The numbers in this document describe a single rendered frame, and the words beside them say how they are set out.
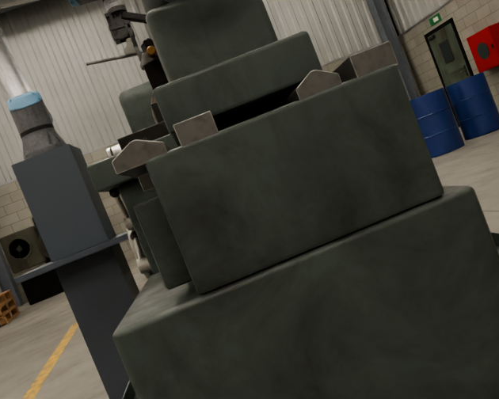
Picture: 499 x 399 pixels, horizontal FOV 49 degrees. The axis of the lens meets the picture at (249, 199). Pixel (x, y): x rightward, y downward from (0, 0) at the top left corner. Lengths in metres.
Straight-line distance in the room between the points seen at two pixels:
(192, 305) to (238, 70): 0.28
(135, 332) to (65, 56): 12.01
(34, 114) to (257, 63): 1.44
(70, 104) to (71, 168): 10.39
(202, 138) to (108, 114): 11.65
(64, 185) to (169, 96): 1.31
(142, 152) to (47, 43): 12.09
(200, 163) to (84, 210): 1.35
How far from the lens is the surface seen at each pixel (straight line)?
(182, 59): 0.72
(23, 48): 12.73
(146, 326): 0.63
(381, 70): 0.65
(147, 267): 1.26
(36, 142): 2.01
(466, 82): 8.95
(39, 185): 1.97
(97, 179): 1.21
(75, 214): 1.94
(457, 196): 0.67
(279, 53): 0.68
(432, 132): 8.24
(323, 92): 0.63
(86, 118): 12.27
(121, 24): 2.27
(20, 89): 2.22
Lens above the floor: 0.79
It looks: 3 degrees down
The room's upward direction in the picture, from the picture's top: 22 degrees counter-clockwise
